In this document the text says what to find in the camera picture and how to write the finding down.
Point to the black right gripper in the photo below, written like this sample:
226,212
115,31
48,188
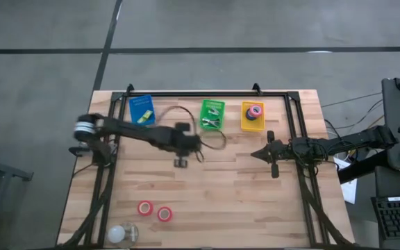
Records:
280,151

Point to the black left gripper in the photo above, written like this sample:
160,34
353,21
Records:
177,142

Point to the silver staple remover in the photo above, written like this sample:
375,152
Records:
214,112

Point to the pink tape roll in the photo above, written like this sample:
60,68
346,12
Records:
250,111

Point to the green staples box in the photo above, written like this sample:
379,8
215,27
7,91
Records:
144,117

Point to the blue plastic basket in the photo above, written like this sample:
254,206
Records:
138,104

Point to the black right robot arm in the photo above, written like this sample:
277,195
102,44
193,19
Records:
352,139

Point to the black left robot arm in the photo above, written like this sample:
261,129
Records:
134,131

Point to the dark blue tape roll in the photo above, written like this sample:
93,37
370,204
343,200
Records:
248,117

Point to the red tape roll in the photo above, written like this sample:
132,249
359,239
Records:
158,214
139,208

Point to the yellow plastic basket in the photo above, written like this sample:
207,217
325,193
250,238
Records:
255,125

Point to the green plastic basket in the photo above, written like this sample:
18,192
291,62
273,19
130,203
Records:
203,106

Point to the white paper sheet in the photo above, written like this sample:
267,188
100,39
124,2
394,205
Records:
350,189

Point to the black stand leg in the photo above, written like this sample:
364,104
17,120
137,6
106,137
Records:
363,168

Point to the white light bulb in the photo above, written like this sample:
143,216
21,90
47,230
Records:
116,234
133,236

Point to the black keyboard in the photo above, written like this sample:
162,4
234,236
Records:
399,218

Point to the black aluminium table frame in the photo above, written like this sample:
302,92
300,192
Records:
221,93

